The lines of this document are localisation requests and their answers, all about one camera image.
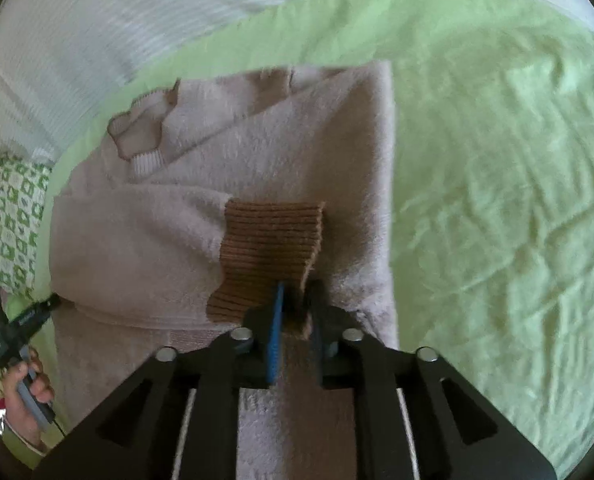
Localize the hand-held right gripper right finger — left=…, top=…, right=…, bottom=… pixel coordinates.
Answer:
left=304, top=280, right=558, bottom=480

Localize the light green bed sheet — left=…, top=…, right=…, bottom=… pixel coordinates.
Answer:
left=0, top=0, right=594, bottom=478

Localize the white striped blanket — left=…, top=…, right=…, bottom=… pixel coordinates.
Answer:
left=0, top=0, right=594, bottom=166

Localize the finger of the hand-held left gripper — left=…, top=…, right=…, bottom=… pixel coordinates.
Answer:
left=16, top=293, right=62, bottom=328

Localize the green patterned pillow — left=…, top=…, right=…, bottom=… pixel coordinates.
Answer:
left=0, top=154, right=52, bottom=295

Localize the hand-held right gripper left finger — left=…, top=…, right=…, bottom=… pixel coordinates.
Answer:
left=33, top=281, right=286, bottom=480

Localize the person's left hand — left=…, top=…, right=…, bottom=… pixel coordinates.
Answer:
left=2, top=347, right=56, bottom=448

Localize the pink fleece sweater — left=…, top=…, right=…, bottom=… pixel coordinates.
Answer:
left=49, top=60, right=400, bottom=480

